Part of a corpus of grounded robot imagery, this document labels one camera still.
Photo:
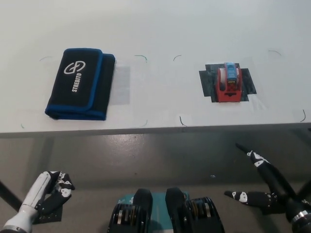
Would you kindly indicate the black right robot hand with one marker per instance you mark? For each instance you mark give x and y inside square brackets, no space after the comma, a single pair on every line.
[272,177]

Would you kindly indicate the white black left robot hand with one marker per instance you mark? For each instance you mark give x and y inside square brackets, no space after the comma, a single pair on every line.
[36,191]

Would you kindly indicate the red tape dispenser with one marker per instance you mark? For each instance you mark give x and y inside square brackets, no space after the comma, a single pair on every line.
[229,89]

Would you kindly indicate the black tape patch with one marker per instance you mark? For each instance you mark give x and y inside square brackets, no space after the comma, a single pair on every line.
[247,82]

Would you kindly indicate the black blue fabric notebook case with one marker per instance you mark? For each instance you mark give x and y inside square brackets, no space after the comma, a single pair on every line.
[77,87]

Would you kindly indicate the grey translucent tape patch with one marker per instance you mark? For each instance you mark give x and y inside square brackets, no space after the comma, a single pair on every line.
[122,85]

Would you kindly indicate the black table leg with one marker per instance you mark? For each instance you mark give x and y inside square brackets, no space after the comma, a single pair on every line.
[305,189]
[9,196]

